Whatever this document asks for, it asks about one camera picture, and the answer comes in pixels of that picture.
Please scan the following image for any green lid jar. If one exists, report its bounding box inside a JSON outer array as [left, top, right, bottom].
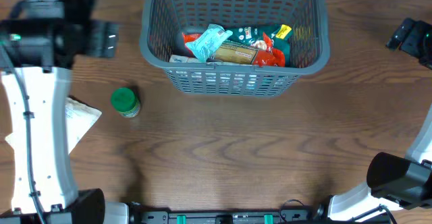
[[111, 87, 141, 118]]

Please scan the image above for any tissue multipack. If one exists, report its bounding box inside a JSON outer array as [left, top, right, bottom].
[[168, 53, 257, 86]]

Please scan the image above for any cream paper pouch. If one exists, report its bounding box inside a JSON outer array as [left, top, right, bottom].
[[5, 97, 103, 155]]

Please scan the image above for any light blue snack packet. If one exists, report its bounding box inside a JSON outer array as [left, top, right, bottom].
[[185, 24, 233, 62]]

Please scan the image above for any green coffee bag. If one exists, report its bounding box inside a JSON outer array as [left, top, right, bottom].
[[225, 24, 294, 67]]

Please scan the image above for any orange spaghetti packet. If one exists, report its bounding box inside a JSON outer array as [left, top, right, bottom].
[[180, 32, 279, 67]]

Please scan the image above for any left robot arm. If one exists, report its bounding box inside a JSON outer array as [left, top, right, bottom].
[[1, 0, 118, 223]]

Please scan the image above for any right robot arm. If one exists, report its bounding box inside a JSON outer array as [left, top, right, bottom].
[[312, 115, 431, 223]]

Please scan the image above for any grey plastic basket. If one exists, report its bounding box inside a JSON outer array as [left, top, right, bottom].
[[140, 0, 330, 97]]

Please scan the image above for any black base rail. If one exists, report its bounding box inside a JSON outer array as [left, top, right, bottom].
[[128, 207, 345, 224]]

